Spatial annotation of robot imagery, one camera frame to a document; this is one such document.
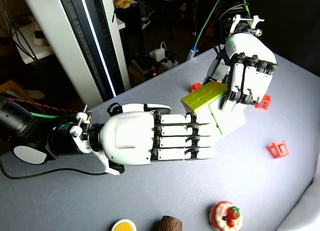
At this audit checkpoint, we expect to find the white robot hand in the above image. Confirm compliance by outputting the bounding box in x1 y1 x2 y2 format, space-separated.
99 102 218 166
203 32 279 112

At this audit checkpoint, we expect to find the colourful puzzle cube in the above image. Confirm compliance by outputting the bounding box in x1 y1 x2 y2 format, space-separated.
180 80 248 137

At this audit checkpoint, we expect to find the small red plastic stand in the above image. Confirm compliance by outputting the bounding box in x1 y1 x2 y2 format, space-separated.
189 82 203 93
255 94 272 110
266 140 290 159

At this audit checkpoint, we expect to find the white power strip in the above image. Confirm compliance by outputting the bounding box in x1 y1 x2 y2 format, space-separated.
159 58 180 69

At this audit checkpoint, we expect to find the white dish with yellow centre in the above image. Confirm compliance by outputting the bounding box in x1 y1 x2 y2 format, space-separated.
110 218 137 231

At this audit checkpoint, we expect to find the white power adapter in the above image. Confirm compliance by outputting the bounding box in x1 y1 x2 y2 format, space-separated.
149 42 169 62

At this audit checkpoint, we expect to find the brown toy log roll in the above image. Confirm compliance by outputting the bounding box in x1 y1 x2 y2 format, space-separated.
156 215 183 231

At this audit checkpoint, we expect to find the black and white shoe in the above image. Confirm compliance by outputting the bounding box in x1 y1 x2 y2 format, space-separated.
140 15 153 31

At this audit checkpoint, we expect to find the white robot body column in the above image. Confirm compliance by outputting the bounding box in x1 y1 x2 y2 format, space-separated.
21 0 131 103

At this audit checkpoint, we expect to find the grey tablecloth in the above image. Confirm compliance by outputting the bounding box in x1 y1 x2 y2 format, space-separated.
0 42 320 231

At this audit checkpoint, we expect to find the toy strawberry cream cake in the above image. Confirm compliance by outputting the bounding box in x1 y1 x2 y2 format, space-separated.
208 200 244 231

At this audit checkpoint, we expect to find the white side table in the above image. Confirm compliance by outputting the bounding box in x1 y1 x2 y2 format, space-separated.
11 23 54 65

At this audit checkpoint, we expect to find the yellow plush toy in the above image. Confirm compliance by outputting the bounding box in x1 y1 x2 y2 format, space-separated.
113 0 136 9

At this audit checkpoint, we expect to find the green cable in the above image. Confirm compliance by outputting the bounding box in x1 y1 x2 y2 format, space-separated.
194 0 221 50

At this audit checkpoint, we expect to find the blue cable plug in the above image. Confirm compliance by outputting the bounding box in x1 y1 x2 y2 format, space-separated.
186 47 199 61

